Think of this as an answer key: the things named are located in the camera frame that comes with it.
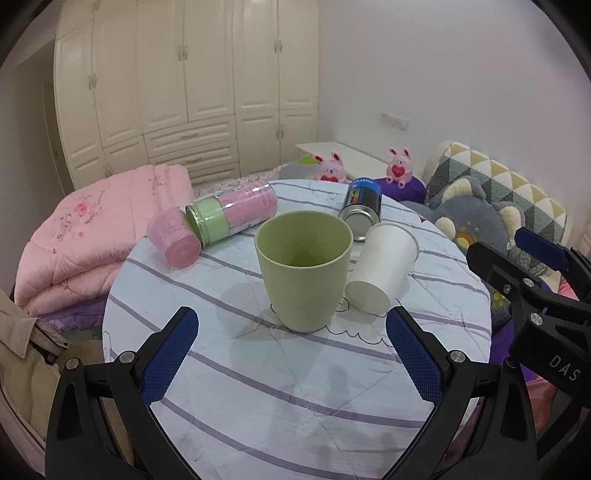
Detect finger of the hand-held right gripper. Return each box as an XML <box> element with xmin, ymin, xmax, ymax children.
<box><xmin>466</xmin><ymin>240</ymin><xmax>591</xmax><ymax>325</ymax></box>
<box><xmin>514</xmin><ymin>226</ymin><xmax>591</xmax><ymax>289</ymax></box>

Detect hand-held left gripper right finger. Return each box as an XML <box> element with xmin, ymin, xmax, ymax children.
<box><xmin>385</xmin><ymin>305</ymin><xmax>539</xmax><ymax>480</ymax></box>

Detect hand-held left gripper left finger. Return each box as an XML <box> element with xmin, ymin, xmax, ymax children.
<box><xmin>45</xmin><ymin>305</ymin><xmax>204</xmax><ymax>480</ymax></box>

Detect white cup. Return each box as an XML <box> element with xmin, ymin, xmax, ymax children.
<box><xmin>345</xmin><ymin>222</ymin><xmax>420</xmax><ymax>311</ymax></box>

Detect pink cup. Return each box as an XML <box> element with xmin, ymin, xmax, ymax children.
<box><xmin>147</xmin><ymin>207</ymin><xmax>202</xmax><ymax>267</ymax></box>

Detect green cup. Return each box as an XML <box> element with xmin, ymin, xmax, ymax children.
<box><xmin>254</xmin><ymin>210</ymin><xmax>354</xmax><ymax>334</ymax></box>

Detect grey plush toy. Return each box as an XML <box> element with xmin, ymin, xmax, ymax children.
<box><xmin>399</xmin><ymin>175</ymin><xmax>527</xmax><ymax>259</ymax></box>

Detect triangle patterned pillow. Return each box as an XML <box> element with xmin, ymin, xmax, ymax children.
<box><xmin>422</xmin><ymin>141</ymin><xmax>568</xmax><ymax>252</ymax></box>

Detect purple cushion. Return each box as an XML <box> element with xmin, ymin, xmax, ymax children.
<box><xmin>372</xmin><ymin>175</ymin><xmax>428</xmax><ymax>205</ymax></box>

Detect beige clothing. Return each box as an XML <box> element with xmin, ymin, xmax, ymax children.
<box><xmin>0</xmin><ymin>288</ymin><xmax>134</xmax><ymax>472</ymax></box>

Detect pink rabbit plush toy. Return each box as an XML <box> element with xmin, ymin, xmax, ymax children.
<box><xmin>314</xmin><ymin>151</ymin><xmax>349</xmax><ymax>183</ymax></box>
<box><xmin>385</xmin><ymin>147</ymin><xmax>415</xmax><ymax>189</ymax></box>

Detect pink folded quilt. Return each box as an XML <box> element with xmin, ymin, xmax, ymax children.
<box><xmin>14</xmin><ymin>164</ymin><xmax>195</xmax><ymax>317</ymax></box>

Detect blue metal can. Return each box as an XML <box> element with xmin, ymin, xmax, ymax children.
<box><xmin>338</xmin><ymin>175</ymin><xmax>383</xmax><ymax>244</ymax></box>

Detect glass jar with towels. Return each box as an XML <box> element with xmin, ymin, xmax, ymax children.
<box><xmin>185</xmin><ymin>181</ymin><xmax>279</xmax><ymax>247</ymax></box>

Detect white shelf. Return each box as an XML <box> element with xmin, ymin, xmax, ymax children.
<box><xmin>295</xmin><ymin>141</ymin><xmax>391</xmax><ymax>180</ymax></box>

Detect cream wardrobe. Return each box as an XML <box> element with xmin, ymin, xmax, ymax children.
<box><xmin>53</xmin><ymin>0</ymin><xmax>321</xmax><ymax>190</ymax></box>

